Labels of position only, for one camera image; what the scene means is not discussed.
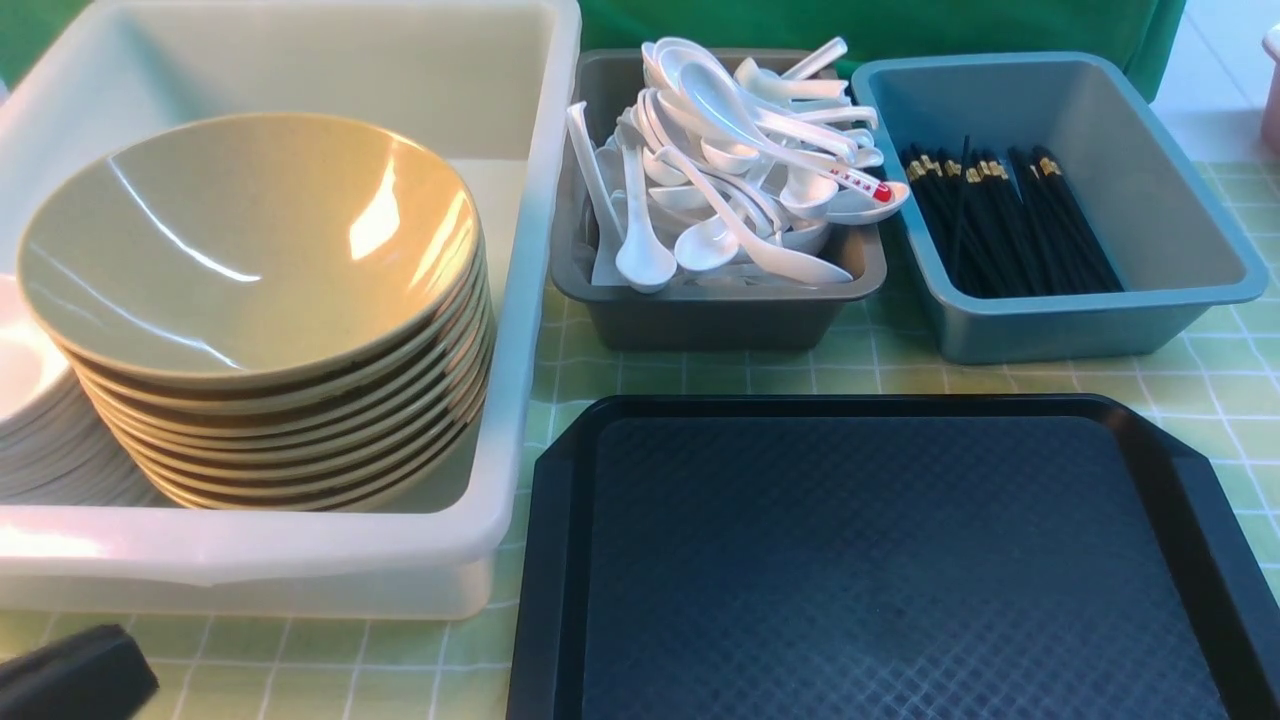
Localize green checkered tablecloth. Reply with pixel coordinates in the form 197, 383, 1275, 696
0, 160, 1280, 720

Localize black serving tray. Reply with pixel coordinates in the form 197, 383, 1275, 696
506, 395, 1279, 719

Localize blue chopstick bin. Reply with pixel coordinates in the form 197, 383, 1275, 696
852, 53, 1270, 365

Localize stack of white plates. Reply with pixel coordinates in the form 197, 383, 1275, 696
1, 273, 160, 507

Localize bundle of black chopsticks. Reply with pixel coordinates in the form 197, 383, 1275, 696
899, 141, 1124, 299

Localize stack of tan bowls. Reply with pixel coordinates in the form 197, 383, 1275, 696
60, 260, 494, 512

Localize tan noodle bowl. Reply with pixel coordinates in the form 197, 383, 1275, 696
15, 111, 490, 389

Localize large white plastic bin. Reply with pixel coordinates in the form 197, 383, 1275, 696
3, 1, 580, 619

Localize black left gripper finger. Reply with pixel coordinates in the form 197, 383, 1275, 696
1, 624, 159, 719

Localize pile of white spoons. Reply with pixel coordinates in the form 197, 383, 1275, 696
554, 37, 910, 293

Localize grey spoon bin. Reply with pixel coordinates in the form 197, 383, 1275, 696
549, 49, 887, 352

